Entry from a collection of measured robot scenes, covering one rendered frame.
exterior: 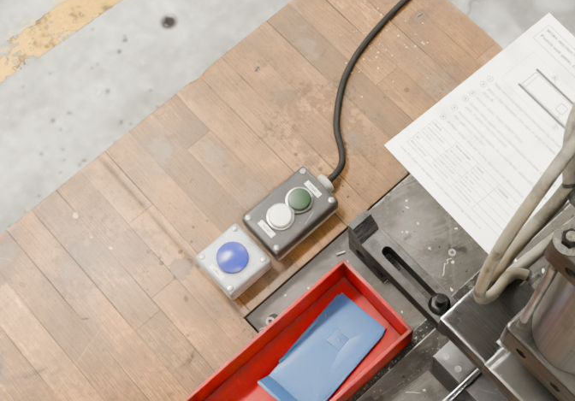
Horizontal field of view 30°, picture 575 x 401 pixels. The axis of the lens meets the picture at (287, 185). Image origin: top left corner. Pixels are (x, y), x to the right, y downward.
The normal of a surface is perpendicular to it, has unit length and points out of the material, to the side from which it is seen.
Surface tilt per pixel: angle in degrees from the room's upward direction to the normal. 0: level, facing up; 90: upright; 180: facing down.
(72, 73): 0
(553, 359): 90
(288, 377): 0
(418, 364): 0
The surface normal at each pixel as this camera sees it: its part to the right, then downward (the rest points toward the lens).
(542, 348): -0.84, 0.51
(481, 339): -0.07, -0.36
